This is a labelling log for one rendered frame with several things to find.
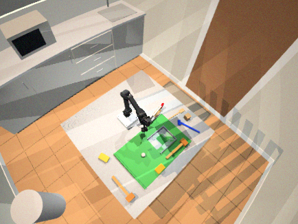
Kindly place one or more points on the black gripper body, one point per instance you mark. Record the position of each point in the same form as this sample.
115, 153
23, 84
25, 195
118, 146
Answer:
144, 129

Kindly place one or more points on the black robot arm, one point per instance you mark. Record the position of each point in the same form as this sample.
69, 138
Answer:
125, 94

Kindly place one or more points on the small brown cube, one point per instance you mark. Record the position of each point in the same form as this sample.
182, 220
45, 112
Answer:
187, 116

